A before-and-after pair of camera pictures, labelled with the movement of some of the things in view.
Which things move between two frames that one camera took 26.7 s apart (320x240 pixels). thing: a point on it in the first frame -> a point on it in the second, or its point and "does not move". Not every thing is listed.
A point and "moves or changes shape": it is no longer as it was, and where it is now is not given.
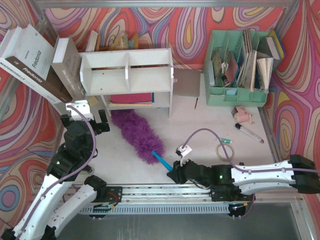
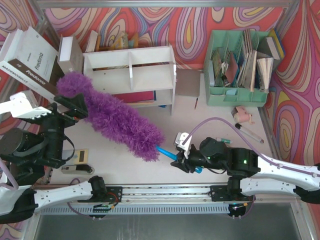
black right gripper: [182, 171] -> [184, 160]
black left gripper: [83, 124] -> [63, 115]
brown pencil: [196, 103] does not move
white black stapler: [89, 170] moves or changes shape
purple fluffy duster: [141, 135] moves or changes shape
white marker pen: [248, 133] does not move
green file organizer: [237, 68] does not move
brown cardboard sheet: [187, 82] does not move
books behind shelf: [122, 43] does not move
